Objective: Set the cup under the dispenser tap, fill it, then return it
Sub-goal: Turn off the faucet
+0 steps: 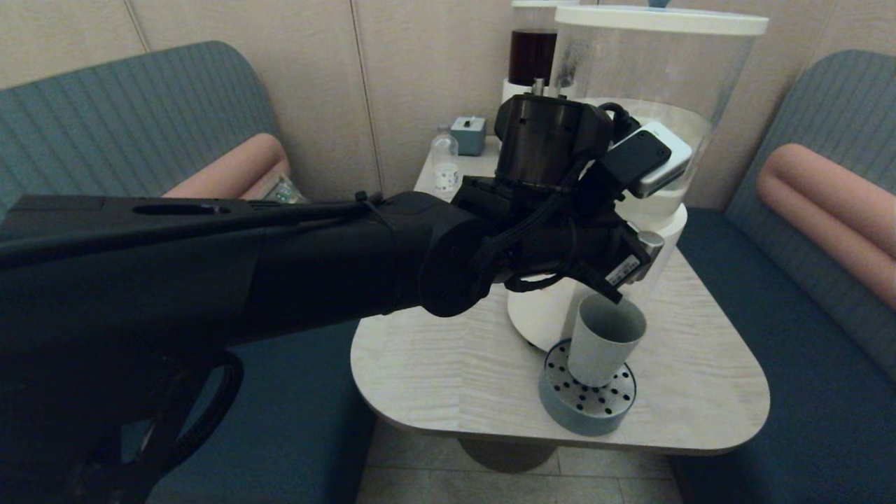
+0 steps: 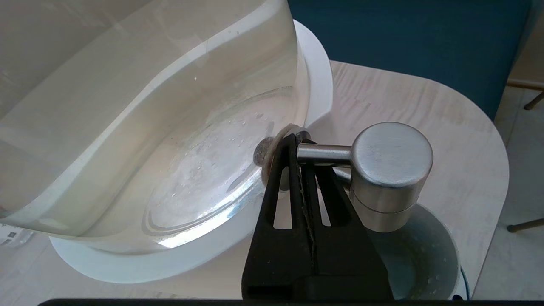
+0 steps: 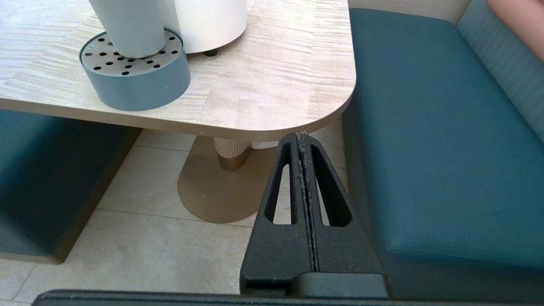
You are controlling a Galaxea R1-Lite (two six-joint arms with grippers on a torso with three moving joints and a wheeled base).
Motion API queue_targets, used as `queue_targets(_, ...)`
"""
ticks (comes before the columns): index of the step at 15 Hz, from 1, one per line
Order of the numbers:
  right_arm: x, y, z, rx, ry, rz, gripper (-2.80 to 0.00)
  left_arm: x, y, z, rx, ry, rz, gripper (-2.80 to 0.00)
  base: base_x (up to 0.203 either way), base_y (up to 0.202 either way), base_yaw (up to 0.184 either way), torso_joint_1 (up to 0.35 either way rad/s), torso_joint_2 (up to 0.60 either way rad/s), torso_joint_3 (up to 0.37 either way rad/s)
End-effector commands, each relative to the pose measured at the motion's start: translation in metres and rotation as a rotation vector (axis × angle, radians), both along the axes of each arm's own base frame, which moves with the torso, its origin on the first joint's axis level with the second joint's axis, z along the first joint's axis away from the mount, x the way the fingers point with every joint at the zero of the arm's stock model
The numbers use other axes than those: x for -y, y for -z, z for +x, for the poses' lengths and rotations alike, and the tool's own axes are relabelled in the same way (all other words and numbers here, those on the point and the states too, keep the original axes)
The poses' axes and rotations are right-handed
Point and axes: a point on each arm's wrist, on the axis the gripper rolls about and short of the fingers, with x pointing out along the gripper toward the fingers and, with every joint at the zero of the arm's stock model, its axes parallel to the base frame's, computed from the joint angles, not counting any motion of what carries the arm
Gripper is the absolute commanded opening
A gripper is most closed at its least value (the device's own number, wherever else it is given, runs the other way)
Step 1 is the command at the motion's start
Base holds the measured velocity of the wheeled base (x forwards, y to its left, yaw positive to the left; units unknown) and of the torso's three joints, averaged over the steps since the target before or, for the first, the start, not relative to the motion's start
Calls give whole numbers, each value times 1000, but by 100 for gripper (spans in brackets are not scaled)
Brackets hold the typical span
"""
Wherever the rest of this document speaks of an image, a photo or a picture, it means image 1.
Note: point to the metal dispenser tap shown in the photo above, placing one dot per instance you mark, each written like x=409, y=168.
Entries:
x=652, y=245

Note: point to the blue perforated drip tray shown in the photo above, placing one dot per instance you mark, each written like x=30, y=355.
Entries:
x=588, y=413

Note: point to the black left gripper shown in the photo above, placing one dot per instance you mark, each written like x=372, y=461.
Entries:
x=581, y=241

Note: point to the small clear bottle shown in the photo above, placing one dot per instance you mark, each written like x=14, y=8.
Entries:
x=444, y=164

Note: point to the short pink bolster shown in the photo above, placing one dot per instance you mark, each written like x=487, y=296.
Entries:
x=826, y=203

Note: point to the long folded pink bolster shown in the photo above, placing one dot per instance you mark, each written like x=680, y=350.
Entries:
x=238, y=168

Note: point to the ribbed table pedestal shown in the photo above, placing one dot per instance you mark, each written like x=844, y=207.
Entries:
x=507, y=455

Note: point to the teal bench with snack packet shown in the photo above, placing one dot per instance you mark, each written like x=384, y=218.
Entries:
x=126, y=126

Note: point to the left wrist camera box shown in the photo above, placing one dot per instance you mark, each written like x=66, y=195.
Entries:
x=647, y=161

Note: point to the grey-blue plastic cup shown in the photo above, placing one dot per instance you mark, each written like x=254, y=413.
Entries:
x=605, y=343

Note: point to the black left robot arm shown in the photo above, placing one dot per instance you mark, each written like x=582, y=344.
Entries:
x=210, y=280

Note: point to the large clear water dispenser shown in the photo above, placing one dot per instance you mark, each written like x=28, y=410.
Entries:
x=700, y=77

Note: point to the small blue box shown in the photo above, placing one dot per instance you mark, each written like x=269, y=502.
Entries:
x=467, y=136

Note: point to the dark drink dispenser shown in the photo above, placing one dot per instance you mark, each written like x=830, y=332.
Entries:
x=532, y=56

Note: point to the teal bench without items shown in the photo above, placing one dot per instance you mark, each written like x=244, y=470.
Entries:
x=805, y=392

